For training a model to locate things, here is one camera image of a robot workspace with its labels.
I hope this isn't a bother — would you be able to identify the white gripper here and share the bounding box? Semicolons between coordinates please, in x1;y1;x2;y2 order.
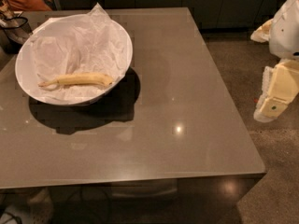
250;0;299;122

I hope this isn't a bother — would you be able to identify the yellow banana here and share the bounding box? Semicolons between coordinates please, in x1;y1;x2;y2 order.
38;73;114;88

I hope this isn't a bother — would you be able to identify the white bowl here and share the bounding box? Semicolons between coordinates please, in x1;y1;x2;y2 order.
14;13;134;106

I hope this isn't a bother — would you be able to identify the white crumpled paper liner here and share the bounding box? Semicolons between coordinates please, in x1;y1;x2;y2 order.
30;5;133;105

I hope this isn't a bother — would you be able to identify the orange object in background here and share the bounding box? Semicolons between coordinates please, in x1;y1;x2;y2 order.
7;0;51;11

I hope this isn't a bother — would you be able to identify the white shoe under table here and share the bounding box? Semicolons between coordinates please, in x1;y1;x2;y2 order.
0;188;54;224

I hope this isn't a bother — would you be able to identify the dark bag with strap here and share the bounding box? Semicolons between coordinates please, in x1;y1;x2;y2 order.
0;0;32;53

